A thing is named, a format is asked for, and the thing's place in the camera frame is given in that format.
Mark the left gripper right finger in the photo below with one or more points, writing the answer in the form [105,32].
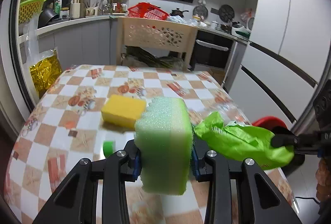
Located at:
[259,200]

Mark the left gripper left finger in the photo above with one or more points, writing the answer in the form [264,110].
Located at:
[91,183]

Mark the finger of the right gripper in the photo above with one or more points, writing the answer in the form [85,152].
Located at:
[316,143]

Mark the green plastic snack bag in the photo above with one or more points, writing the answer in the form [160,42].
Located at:
[240,141]

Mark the white detergent bottle green cap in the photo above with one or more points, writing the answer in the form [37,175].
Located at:
[108,148]

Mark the yellow sponge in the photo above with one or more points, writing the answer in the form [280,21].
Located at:
[123,111]

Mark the green sponge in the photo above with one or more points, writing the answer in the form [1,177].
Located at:
[164,137]

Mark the red trash bin black liner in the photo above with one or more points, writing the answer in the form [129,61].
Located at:
[269,122]

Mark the checkered tablecloth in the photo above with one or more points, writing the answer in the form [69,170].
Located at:
[66,124]

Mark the white refrigerator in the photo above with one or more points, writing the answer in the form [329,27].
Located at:
[285,61]

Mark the cardboard box on floor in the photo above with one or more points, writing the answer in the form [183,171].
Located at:
[217,74]

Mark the gold foil bag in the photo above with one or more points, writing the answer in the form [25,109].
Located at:
[45,71]

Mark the black built-in oven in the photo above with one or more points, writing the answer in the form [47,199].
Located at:
[210,50]

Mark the beige plastic perforated rack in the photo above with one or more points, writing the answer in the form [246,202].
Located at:
[155,34]

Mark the green plastic colander basket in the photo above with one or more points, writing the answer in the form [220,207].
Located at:
[28,8]

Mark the red plastic basket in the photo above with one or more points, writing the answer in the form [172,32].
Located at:
[147,10]

